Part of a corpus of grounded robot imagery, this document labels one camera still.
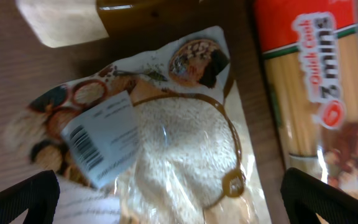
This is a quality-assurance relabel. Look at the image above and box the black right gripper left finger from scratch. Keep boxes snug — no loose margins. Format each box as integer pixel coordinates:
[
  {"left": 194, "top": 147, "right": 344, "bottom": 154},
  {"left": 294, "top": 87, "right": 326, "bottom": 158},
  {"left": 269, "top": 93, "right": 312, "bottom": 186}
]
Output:
[{"left": 0, "top": 170, "right": 60, "bottom": 224}]

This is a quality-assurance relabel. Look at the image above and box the brown white grain bag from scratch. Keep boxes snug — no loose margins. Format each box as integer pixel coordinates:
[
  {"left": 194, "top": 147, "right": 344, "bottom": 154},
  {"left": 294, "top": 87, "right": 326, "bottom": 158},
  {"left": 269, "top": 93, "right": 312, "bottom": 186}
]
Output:
[{"left": 4, "top": 26, "right": 271, "bottom": 224}]

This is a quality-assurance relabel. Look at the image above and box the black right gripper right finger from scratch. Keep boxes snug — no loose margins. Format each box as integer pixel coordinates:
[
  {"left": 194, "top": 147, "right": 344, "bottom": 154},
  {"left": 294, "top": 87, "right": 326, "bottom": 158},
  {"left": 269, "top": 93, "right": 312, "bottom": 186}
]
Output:
[{"left": 280, "top": 167, "right": 358, "bottom": 224}]

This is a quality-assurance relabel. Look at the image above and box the orange spaghetti packet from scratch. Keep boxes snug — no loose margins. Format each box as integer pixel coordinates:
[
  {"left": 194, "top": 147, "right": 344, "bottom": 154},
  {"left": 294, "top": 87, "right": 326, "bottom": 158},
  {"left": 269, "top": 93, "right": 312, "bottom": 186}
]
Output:
[{"left": 253, "top": 0, "right": 358, "bottom": 199}]

